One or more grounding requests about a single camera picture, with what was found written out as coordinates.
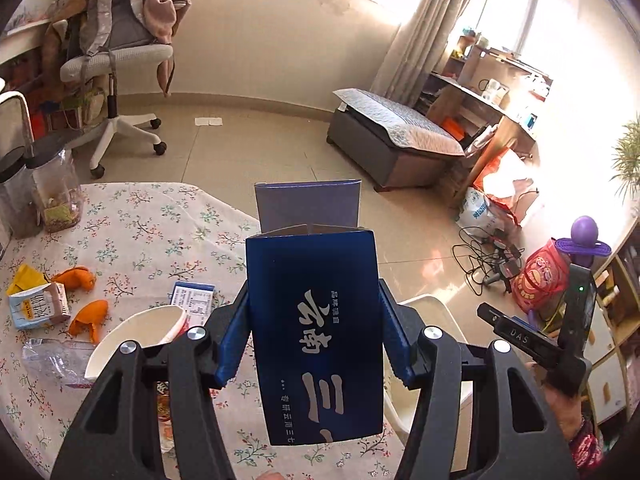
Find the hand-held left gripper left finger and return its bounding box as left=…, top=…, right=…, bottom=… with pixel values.
left=50, top=279, right=251, bottom=480

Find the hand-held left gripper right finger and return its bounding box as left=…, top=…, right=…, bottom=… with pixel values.
left=377, top=279, right=581, bottom=480

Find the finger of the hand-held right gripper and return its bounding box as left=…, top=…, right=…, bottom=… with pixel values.
left=476, top=302, right=509, bottom=334

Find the white plastic bin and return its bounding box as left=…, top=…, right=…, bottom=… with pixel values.
left=382, top=294, right=473, bottom=448

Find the white blue paper packet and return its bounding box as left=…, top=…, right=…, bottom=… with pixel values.
left=170, top=281, right=216, bottom=331

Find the red printed paper cup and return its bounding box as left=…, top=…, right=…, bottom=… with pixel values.
left=84, top=304, right=187, bottom=382

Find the dark blue cardboard box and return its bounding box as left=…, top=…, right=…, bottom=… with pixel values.
left=245, top=179, right=386, bottom=447

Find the orange peel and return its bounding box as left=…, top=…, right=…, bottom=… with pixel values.
left=67, top=300, right=110, bottom=343
left=50, top=266, right=97, bottom=292

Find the clear plastic bottle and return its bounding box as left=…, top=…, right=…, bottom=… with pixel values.
left=22, top=337, right=97, bottom=386

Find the small milk carton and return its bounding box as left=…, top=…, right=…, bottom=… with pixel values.
left=7, top=282, right=71, bottom=331

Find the yellow wrapper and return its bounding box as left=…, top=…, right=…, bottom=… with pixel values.
left=6, top=264, right=51, bottom=297

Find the person's right forearm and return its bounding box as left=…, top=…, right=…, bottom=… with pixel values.
left=566, top=412, right=604, bottom=472

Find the person's right hand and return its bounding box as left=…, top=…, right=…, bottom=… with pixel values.
left=531, top=360, right=584, bottom=444

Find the white cube shelf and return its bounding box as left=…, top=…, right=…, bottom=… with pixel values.
left=582, top=230, right=640, bottom=442

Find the red printed bag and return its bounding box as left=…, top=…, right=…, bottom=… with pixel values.
left=510, top=238, right=574, bottom=317

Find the purple ball toy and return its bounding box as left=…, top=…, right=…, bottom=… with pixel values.
left=556, top=215, right=612, bottom=267

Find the white printed plastic bag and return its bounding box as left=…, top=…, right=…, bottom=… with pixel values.
left=454, top=187, right=522, bottom=234

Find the floral tablecloth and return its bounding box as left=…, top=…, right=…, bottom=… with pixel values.
left=0, top=182, right=406, bottom=480

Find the orange plastic bag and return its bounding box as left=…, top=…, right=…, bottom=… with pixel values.
left=472, top=146, right=542, bottom=212

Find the green potted plant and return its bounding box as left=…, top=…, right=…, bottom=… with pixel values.
left=611, top=114, right=640, bottom=202

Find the dark storage ottoman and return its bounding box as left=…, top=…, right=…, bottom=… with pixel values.
left=327, top=105, right=466, bottom=193

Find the wooden desk with hutch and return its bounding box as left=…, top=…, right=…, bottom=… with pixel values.
left=415, top=44, right=555, bottom=211

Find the quilted grey cover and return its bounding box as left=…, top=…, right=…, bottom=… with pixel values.
left=332, top=88, right=466, bottom=157

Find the clear jar with black lid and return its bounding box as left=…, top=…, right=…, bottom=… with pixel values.
left=25, top=142, right=84, bottom=234
left=0, top=147, right=40, bottom=239

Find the beige curtain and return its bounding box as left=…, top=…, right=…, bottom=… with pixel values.
left=372, top=0, right=495, bottom=112

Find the window behind desk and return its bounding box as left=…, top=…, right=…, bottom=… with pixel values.
left=471, top=0, right=582, bottom=77

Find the white office chair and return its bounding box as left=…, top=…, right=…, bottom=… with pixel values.
left=59, top=0, right=174, bottom=179

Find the white chair back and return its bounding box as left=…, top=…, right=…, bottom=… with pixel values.
left=0, top=92, right=34, bottom=162

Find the low bookshelf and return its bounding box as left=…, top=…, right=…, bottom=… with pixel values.
left=7, top=47, right=103, bottom=133

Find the pink cloth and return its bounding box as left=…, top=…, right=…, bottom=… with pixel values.
left=144, top=0, right=192, bottom=37

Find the grey backpack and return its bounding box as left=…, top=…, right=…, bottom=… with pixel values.
left=79, top=0, right=157, bottom=57

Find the tangle of black cables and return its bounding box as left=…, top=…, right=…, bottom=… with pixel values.
left=451, top=224, right=522, bottom=297

